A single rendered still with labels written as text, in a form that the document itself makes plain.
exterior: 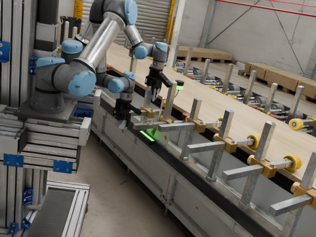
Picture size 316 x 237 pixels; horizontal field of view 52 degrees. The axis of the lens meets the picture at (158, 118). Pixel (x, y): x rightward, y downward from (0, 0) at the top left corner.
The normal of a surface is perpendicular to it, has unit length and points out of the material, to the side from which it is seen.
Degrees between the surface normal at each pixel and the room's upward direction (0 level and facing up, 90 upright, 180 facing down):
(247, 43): 90
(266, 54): 90
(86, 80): 96
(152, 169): 90
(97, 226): 0
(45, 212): 0
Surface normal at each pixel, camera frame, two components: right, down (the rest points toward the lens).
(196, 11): 0.54, 0.38
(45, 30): 0.06, 0.36
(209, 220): -0.82, 0.04
